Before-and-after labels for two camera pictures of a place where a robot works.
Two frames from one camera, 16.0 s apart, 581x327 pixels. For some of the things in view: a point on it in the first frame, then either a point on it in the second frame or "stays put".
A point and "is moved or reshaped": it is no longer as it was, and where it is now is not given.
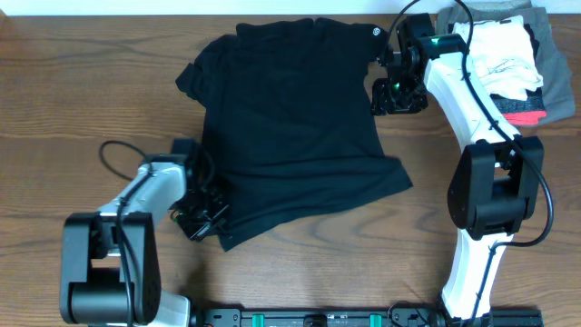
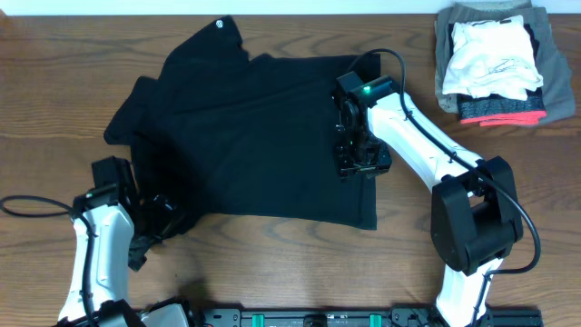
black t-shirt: [290, 117] is moved or reshaped
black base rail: [360, 317] stays put
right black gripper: [382, 100] -> [344, 163]
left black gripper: [200, 232] -> [166, 213]
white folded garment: [504, 56] stays put
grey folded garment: [556, 85] stays put
